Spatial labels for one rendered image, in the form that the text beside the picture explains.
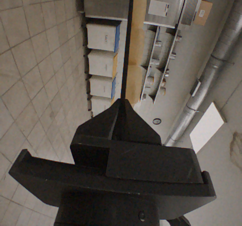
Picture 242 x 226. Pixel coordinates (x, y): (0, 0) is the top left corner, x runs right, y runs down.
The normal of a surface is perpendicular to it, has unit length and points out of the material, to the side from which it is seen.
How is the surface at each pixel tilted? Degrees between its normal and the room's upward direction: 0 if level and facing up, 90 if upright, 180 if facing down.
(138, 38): 90
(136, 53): 88
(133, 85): 90
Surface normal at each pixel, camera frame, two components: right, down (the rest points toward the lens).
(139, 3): -0.01, 0.15
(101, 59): -0.12, 0.64
